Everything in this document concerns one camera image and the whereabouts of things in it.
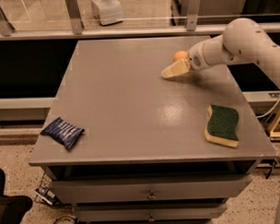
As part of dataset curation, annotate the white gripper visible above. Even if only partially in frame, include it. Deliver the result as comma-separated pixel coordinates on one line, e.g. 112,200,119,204
160,41,210,79

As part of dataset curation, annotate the orange fruit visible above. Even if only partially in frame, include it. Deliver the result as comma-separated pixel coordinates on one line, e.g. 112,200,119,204
173,51,188,61

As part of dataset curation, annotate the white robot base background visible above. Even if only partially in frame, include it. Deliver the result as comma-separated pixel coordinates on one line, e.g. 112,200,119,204
91,0,123,26

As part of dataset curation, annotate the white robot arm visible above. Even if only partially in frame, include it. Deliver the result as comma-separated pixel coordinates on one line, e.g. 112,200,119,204
161,18,280,224

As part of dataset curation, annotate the blue rxbar wrapper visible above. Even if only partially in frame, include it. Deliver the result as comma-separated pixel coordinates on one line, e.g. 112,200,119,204
41,117,85,149

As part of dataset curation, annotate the green yellow sponge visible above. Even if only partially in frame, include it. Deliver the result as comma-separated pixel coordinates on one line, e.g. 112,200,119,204
204,105,239,148

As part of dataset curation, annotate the yellow wooden stand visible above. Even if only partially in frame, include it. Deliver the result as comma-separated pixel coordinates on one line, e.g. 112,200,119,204
267,108,280,138

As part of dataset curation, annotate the grey top drawer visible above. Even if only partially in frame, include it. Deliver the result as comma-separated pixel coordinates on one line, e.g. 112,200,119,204
50,174,252,204

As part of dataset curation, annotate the grey middle drawer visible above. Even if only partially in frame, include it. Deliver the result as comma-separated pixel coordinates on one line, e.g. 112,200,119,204
74,203,228,222

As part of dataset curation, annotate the power strip on floor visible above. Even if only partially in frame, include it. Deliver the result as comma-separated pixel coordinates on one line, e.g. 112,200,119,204
35,186,57,206

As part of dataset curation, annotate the black chair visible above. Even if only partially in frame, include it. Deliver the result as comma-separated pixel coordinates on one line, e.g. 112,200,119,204
0,169,33,224

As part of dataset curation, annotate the metal railing frame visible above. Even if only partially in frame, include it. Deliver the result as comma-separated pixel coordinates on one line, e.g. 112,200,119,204
0,0,280,42

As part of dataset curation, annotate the black floor cable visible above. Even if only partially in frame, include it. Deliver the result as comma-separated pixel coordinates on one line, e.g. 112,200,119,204
45,215,80,224

